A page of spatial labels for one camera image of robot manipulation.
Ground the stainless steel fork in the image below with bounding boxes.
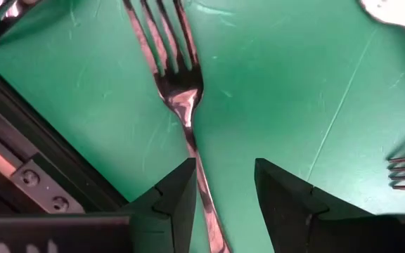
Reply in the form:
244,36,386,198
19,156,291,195
122,0,231,253

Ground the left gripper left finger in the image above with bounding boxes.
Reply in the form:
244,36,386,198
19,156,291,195
120,157,198,253

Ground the black aluminium table frame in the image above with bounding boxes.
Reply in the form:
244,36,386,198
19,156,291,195
0,56,129,219

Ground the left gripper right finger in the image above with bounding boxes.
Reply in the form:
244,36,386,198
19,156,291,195
255,157,374,253

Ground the green table mat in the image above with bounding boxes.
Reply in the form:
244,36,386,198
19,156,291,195
0,0,405,253

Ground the wooden-handled fork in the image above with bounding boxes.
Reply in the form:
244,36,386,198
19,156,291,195
359,0,405,60

